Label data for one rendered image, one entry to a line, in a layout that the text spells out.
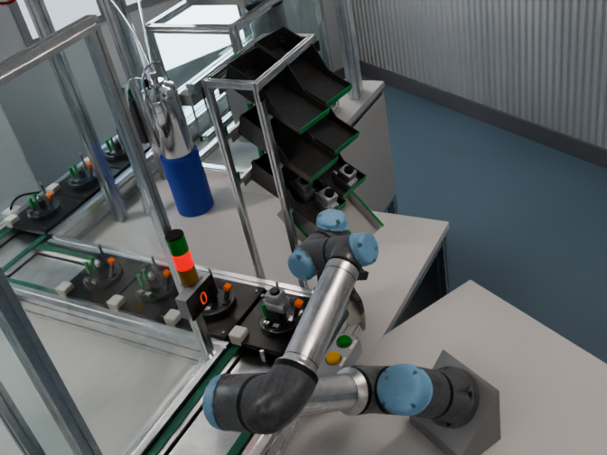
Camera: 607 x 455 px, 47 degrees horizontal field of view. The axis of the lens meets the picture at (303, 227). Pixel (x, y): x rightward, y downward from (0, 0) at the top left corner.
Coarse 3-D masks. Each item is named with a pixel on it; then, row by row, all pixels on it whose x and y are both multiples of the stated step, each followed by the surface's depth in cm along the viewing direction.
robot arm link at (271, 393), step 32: (352, 256) 154; (320, 288) 149; (352, 288) 153; (320, 320) 144; (288, 352) 141; (320, 352) 142; (256, 384) 138; (288, 384) 136; (256, 416) 135; (288, 416) 136
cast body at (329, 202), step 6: (318, 192) 213; (324, 192) 212; (330, 192) 212; (318, 198) 215; (324, 198) 212; (330, 198) 212; (336, 198) 214; (318, 204) 216; (324, 204) 213; (330, 204) 214; (336, 204) 215
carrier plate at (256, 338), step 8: (264, 296) 225; (288, 296) 223; (296, 296) 222; (304, 304) 219; (256, 312) 220; (248, 320) 217; (256, 320) 217; (248, 328) 214; (256, 328) 214; (248, 336) 212; (256, 336) 211; (264, 336) 210; (288, 336) 208; (248, 344) 209; (256, 344) 208; (264, 344) 207; (272, 344) 207; (280, 344) 206; (272, 352) 205; (280, 352) 203
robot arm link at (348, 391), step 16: (352, 368) 171; (368, 368) 173; (224, 384) 144; (240, 384) 141; (320, 384) 160; (336, 384) 163; (352, 384) 167; (368, 384) 168; (208, 400) 145; (224, 400) 141; (240, 400) 138; (320, 400) 158; (336, 400) 162; (352, 400) 166; (368, 400) 168; (208, 416) 145; (224, 416) 141; (240, 416) 138
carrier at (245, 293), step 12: (240, 288) 231; (252, 288) 230; (264, 288) 229; (216, 300) 224; (240, 300) 226; (252, 300) 225; (204, 312) 221; (216, 312) 220; (228, 312) 222; (240, 312) 221; (216, 324) 219; (228, 324) 218; (240, 324) 219; (216, 336) 214; (228, 336) 214
